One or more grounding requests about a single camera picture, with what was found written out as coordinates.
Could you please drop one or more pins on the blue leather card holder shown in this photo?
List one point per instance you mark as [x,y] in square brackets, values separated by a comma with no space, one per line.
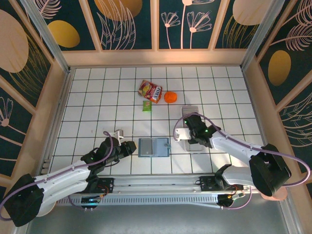
[159,148]

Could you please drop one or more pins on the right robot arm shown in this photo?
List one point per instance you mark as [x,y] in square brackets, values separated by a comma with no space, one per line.
[231,146]

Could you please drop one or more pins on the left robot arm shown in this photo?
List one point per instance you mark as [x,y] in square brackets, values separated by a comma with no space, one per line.
[63,174]

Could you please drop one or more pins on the white slotted card tray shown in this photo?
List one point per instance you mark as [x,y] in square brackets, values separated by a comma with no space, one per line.
[195,148]

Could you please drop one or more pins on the row of credit cards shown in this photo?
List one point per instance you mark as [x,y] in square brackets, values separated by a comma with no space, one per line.
[190,110]

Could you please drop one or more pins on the small green packet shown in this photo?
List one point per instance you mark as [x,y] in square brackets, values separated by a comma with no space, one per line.
[147,106]

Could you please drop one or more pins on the orange fruit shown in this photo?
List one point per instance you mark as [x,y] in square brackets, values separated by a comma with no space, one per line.
[170,97]

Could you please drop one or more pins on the black electronics board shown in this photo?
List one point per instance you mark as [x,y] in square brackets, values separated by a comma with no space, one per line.
[229,201]
[90,201]

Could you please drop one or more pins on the red orange snack bag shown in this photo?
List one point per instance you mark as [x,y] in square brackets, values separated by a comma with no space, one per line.
[150,91]

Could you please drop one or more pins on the pink plastic cup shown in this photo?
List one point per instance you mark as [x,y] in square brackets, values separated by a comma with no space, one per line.
[280,196]

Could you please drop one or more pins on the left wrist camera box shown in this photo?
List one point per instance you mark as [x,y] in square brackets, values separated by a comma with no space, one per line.
[117,134]

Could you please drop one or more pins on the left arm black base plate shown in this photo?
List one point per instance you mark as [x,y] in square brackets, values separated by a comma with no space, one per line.
[107,185]

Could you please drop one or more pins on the aluminium mounting rail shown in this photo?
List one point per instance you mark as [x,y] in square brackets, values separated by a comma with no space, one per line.
[156,181]

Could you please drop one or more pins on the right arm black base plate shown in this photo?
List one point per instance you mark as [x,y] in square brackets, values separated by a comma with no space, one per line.
[207,184]

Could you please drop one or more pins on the aluminium frame post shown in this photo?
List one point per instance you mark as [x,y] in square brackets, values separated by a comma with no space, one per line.
[47,36]
[260,36]

